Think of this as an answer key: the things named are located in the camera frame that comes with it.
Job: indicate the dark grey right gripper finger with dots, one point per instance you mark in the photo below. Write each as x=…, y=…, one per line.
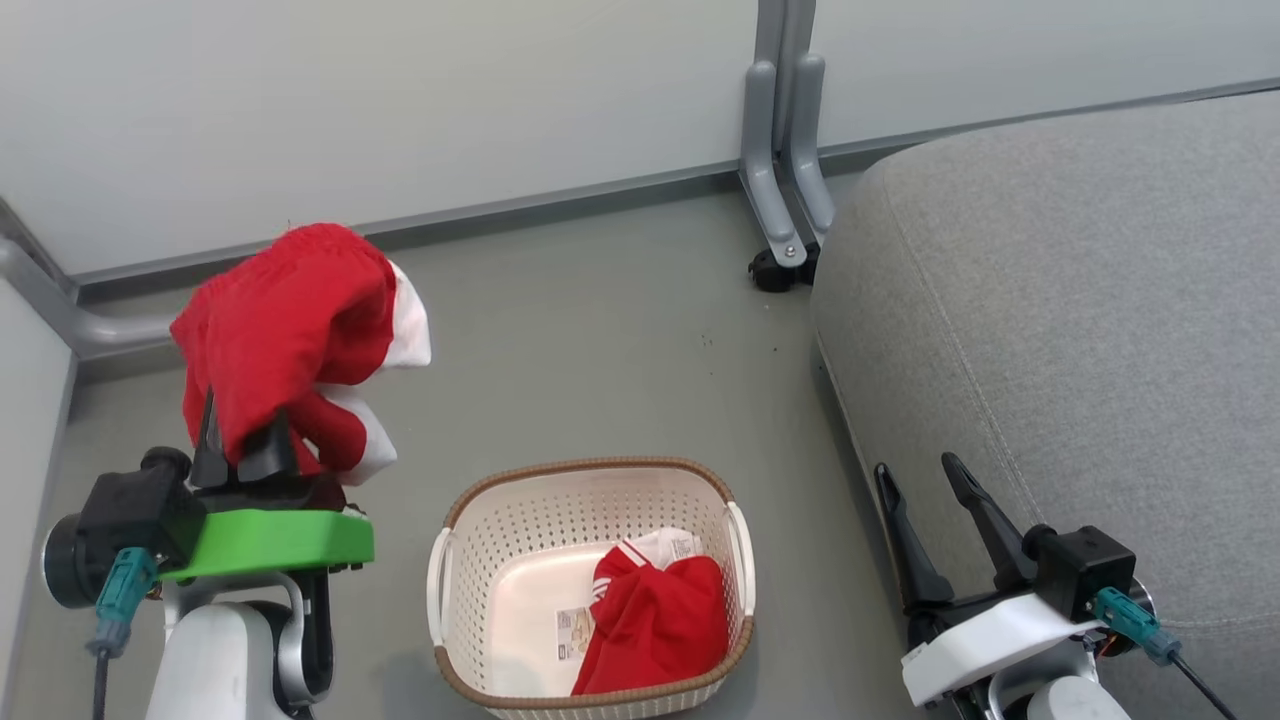
x=990, y=525
x=908, y=545

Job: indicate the grey partition post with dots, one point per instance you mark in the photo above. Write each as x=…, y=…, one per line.
x=785, y=25

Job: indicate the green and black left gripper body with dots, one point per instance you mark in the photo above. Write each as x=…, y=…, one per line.
x=270, y=540

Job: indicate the paper label sticker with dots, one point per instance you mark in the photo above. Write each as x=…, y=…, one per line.
x=575, y=635

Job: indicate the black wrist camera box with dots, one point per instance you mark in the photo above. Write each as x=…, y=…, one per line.
x=1085, y=570
x=125, y=520

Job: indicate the grey partition foot bracket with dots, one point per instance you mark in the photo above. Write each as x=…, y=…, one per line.
x=812, y=170
x=765, y=190

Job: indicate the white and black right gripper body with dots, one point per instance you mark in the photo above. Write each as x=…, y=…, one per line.
x=985, y=640

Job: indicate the red shirt with white stripes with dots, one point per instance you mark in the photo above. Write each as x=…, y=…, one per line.
x=660, y=620

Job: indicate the red garment with white trim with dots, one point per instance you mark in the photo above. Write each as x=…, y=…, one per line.
x=290, y=310

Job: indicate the cream perforated laundry basket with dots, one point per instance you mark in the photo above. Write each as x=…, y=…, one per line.
x=520, y=520

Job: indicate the black caster wheel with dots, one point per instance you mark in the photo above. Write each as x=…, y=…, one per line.
x=772, y=272

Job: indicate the grey fabric sofa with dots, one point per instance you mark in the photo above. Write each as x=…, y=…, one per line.
x=1080, y=300

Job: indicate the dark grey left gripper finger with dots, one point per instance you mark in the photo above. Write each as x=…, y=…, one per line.
x=272, y=455
x=210, y=450

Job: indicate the grey bent floor tube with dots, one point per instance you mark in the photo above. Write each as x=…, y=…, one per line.
x=90, y=330

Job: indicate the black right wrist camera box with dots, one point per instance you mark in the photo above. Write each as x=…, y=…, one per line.
x=1085, y=570

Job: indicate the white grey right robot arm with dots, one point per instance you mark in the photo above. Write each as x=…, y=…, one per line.
x=1065, y=700

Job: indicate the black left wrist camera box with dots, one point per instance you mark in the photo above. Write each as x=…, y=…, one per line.
x=125, y=520

